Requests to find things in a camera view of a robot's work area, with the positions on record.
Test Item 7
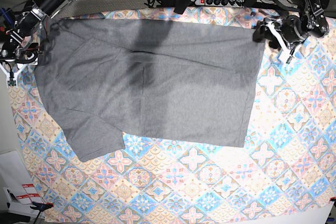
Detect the black centre post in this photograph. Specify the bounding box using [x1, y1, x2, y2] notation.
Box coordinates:
[174, 0, 191, 15]

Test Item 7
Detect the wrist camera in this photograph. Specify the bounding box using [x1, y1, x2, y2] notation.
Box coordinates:
[286, 55, 293, 65]
[6, 77, 18, 88]

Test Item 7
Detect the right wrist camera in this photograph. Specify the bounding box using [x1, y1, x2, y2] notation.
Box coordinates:
[6, 77, 18, 88]

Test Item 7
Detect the white box with labels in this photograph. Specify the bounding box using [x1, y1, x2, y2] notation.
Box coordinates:
[1, 150, 44, 218]

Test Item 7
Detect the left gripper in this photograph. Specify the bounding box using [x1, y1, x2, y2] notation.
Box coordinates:
[253, 15, 309, 48]

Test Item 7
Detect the red table clamp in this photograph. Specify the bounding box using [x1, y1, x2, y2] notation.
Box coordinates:
[0, 26, 12, 42]

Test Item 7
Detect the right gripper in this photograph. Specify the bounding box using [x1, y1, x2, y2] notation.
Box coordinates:
[5, 48, 41, 67]

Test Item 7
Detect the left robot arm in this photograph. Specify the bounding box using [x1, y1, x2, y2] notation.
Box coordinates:
[253, 0, 329, 50]

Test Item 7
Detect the grey T-shirt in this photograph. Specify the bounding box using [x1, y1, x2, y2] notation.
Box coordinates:
[34, 19, 265, 162]

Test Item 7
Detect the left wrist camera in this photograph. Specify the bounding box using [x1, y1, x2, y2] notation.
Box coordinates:
[286, 55, 293, 65]

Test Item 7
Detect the white power strip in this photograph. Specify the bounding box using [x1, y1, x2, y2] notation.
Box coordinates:
[194, 0, 244, 7]

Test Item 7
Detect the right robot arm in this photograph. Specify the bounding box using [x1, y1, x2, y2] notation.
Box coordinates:
[1, 0, 74, 65]

